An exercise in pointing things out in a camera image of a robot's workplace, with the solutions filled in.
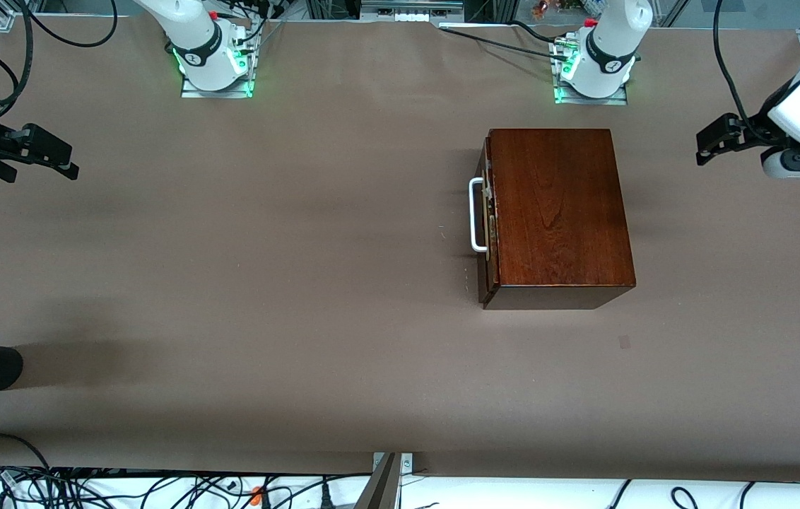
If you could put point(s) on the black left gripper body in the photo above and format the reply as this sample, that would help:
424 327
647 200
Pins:
760 126

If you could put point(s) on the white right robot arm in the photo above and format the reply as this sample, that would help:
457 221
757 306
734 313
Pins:
188 28

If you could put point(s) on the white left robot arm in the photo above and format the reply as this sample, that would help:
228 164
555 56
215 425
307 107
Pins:
608 42

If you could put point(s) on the dark brown wooden cabinet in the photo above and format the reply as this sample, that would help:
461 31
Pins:
555 212

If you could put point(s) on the small colourful figurines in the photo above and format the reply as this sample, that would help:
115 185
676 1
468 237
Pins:
541 7

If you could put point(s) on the white power strip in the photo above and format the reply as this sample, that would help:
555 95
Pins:
410 15

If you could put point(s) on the orange plug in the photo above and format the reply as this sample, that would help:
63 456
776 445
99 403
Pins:
256 495

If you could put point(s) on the black power plug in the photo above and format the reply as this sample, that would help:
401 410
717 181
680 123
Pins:
326 498

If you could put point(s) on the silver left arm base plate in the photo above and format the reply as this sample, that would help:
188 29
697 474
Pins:
612 101

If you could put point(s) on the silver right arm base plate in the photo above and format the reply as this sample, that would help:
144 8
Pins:
195 93

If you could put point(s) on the metal table edge bracket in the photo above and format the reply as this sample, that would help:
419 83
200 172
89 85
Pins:
382 488

